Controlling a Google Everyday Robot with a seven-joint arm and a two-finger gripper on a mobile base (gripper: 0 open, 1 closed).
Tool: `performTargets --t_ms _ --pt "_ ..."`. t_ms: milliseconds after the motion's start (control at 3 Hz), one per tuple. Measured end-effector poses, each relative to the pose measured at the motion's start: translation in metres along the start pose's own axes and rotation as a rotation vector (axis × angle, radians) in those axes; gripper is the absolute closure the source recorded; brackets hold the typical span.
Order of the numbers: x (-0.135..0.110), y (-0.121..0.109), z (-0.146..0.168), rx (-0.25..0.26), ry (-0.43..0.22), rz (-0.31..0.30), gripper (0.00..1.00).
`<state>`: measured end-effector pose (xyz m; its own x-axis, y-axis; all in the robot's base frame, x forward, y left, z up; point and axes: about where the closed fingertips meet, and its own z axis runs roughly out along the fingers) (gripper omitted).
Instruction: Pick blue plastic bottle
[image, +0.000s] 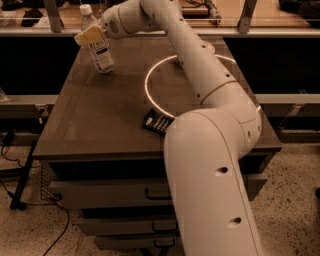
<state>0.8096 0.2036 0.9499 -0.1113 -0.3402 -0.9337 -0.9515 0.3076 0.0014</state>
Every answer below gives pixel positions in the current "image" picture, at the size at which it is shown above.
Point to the middle drawer with handle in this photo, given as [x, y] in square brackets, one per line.
[128, 225]

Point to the bottom drawer with handle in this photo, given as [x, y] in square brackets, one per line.
[157, 240]

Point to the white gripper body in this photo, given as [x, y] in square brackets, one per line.
[110, 24]

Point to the black bar on floor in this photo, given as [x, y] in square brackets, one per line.
[16, 203]

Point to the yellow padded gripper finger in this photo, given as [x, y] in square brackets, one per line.
[90, 35]

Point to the metal railing frame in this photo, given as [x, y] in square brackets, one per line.
[267, 21]

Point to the black snack wrapper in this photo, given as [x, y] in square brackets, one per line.
[156, 122]

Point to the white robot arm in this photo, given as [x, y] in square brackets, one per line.
[202, 147]

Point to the clear plastic water bottle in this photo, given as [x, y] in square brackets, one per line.
[99, 51]

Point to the grey drawer cabinet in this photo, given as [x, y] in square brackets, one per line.
[95, 130]

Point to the drawer with handle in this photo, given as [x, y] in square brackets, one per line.
[157, 240]
[147, 192]
[128, 225]

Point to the top drawer with handle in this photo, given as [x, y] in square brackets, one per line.
[147, 192]

